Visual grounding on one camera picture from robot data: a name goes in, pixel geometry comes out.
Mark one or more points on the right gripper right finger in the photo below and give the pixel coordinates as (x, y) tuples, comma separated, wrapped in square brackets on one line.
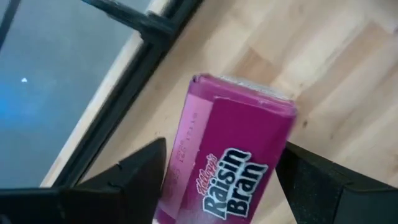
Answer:
[(326, 196)]

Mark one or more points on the Raisin Bran cereal box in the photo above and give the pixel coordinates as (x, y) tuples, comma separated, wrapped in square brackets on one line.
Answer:
[(236, 130)]

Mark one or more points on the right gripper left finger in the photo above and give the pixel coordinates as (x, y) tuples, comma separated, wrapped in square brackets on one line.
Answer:
[(118, 199)]

